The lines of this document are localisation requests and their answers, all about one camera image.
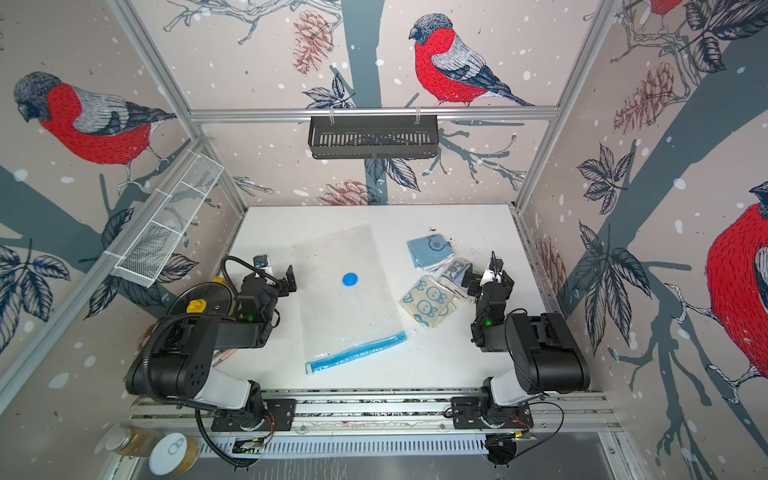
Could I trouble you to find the yellow pot black lid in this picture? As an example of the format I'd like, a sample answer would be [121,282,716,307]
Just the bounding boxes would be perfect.
[167,281,236,316]

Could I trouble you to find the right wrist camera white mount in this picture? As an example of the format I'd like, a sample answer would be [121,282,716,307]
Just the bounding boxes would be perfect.
[480,268,502,286]

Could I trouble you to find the black hanging wire basket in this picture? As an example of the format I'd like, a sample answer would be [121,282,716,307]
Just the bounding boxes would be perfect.
[308,114,439,160]

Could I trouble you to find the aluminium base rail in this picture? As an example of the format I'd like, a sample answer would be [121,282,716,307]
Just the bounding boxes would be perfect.
[128,388,622,460]

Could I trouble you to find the cream towel blue bunny print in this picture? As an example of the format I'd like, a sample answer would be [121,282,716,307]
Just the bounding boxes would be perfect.
[399,276,456,329]

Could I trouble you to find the clear vacuum bag blue zipper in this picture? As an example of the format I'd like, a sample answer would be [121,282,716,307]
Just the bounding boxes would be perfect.
[293,224,407,375]

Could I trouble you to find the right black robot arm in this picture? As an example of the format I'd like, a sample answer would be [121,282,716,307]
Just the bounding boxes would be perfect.
[447,271,590,431]

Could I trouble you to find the grey patterned folded towel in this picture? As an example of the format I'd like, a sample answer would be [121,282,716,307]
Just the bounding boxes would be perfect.
[437,257,472,300]

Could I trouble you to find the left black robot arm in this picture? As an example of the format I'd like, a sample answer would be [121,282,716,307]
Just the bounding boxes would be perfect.
[125,268,297,433]

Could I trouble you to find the white mesh wall shelf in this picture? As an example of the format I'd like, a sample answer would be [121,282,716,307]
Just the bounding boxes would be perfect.
[111,153,224,287]

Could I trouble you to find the glass jar with metal lid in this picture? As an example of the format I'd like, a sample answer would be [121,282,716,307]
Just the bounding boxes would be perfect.
[94,424,162,458]

